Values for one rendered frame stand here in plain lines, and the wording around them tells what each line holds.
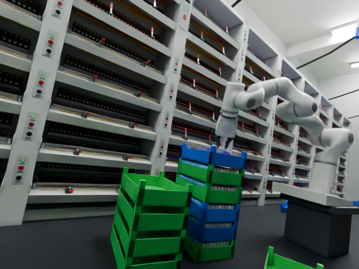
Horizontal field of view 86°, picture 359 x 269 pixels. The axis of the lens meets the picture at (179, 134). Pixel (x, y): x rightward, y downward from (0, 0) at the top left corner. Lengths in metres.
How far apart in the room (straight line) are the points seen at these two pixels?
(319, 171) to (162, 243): 1.10
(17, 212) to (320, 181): 1.62
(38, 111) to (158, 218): 0.72
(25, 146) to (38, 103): 0.20
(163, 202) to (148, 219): 0.07
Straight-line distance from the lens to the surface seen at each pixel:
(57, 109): 1.14
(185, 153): 1.04
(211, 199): 0.88
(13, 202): 1.13
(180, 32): 1.52
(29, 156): 1.09
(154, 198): 0.68
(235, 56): 2.00
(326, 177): 1.51
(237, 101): 0.90
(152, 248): 0.75
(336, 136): 1.52
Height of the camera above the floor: 0.43
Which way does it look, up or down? 5 degrees up
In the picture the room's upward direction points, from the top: 10 degrees clockwise
